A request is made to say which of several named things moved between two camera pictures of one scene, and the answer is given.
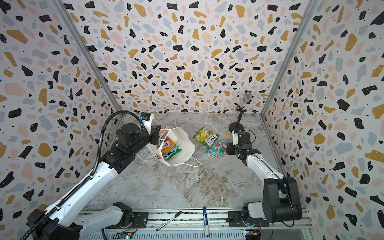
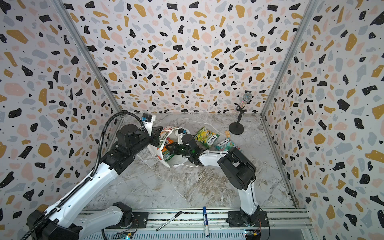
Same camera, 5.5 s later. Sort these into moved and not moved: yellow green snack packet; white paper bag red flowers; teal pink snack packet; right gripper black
Moved: right gripper black
Not moved: yellow green snack packet; teal pink snack packet; white paper bag red flowers
